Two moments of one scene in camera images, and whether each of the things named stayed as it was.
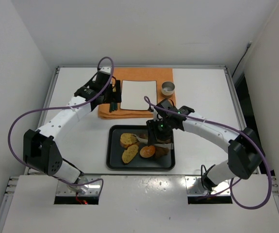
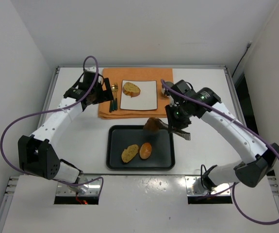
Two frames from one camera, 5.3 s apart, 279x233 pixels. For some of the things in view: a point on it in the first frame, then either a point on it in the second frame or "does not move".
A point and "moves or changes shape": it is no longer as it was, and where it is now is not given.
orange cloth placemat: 160,75 does not move
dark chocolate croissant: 160,151 moves or changes shape
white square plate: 133,92 does not move
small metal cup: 168,88 does not move
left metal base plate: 93,189 does not move
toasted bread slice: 126,139 → 131,90
